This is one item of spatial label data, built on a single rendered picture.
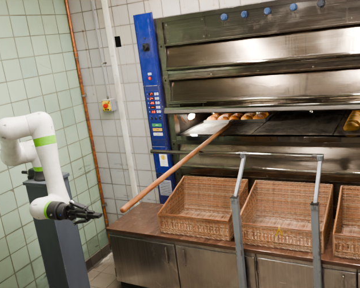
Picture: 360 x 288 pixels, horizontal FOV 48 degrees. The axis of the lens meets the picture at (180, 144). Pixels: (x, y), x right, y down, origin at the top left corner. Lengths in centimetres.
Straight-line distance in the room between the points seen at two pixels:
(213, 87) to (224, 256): 121
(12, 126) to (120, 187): 178
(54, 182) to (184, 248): 116
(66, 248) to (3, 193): 71
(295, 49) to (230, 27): 48
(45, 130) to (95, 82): 150
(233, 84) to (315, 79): 58
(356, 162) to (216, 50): 123
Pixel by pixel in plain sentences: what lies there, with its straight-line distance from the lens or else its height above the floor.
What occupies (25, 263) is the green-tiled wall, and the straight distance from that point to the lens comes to 345.
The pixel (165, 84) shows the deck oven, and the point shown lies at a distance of 325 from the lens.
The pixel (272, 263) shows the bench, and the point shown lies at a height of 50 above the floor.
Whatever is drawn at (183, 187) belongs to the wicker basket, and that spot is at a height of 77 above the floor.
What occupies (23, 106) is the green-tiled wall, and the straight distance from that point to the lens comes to 330.
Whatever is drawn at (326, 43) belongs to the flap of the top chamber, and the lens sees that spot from 282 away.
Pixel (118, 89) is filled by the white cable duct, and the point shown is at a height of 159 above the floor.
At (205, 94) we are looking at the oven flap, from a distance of 309.
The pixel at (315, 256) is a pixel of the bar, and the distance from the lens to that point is 258.
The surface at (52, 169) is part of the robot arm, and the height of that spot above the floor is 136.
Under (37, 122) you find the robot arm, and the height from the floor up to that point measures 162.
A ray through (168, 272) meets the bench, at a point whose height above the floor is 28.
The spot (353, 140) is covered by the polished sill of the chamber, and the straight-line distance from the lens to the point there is 290.
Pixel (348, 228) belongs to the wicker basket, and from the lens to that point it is 298.
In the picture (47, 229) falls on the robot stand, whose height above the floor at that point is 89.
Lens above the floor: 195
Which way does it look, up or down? 15 degrees down
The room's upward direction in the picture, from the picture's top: 7 degrees counter-clockwise
